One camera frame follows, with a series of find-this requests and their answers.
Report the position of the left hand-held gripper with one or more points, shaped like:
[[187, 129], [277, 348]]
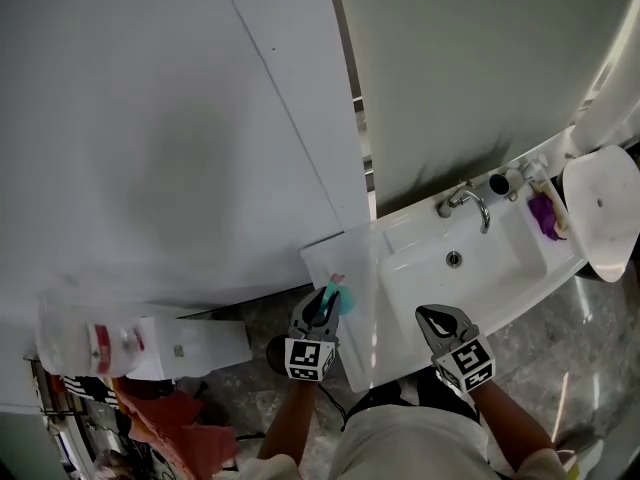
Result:
[[305, 360]]

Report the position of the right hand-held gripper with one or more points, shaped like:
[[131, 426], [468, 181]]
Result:
[[467, 363]]

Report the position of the teal plastic tube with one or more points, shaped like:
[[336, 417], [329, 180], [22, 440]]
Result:
[[347, 303]]

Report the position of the person's right forearm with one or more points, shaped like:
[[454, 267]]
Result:
[[510, 418]]

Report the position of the person's left forearm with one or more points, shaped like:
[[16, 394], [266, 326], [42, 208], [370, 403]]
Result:
[[292, 418]]

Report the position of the black mesh wastebasket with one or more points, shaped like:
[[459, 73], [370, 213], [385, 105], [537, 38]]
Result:
[[275, 355]]

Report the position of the white washbasin cabinet table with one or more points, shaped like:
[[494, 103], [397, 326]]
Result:
[[360, 268]]

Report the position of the person's beige shirt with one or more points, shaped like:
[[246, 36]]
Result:
[[410, 443]]

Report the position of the chrome faucet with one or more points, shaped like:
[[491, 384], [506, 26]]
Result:
[[470, 200]]

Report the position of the purple cloth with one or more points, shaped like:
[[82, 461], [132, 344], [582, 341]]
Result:
[[545, 215]]

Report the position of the light grey cup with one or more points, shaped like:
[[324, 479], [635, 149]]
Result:
[[514, 180]]

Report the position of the beige brush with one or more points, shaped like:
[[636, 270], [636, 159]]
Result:
[[556, 208]]

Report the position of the pink blanket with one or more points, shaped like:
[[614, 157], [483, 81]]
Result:
[[175, 423]]

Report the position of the white triangular plastic basin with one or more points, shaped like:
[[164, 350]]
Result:
[[605, 208]]

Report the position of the metal shelf rack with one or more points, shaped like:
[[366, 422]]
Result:
[[50, 393]]

